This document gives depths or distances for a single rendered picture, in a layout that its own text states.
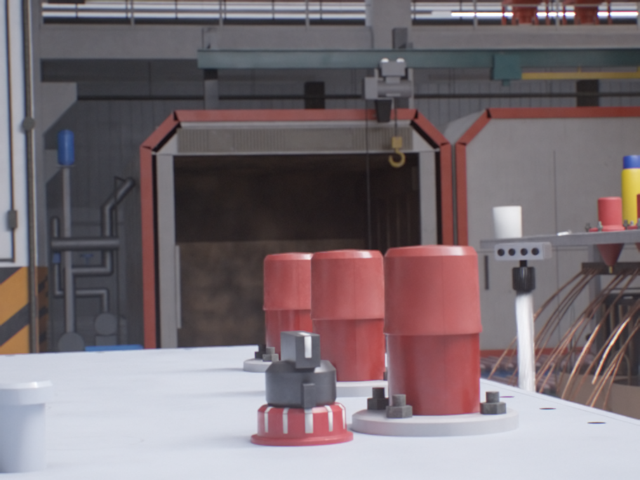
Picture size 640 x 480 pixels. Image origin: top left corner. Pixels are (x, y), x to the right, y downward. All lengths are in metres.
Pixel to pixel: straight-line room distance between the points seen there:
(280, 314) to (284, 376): 0.71
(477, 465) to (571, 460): 0.06
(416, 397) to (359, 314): 0.33
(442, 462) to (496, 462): 0.03
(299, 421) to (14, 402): 0.20
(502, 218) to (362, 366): 3.26
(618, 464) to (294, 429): 0.23
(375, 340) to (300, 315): 0.32
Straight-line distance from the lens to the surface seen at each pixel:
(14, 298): 11.67
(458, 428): 1.09
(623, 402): 4.07
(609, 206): 4.07
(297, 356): 1.05
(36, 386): 0.97
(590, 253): 4.64
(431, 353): 1.12
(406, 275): 1.12
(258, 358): 1.82
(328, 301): 1.44
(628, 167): 4.83
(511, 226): 4.68
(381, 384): 1.42
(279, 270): 1.76
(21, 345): 11.68
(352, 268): 1.44
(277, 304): 1.77
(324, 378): 1.07
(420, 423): 1.09
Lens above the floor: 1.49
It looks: 1 degrees up
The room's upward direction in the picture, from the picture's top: 1 degrees counter-clockwise
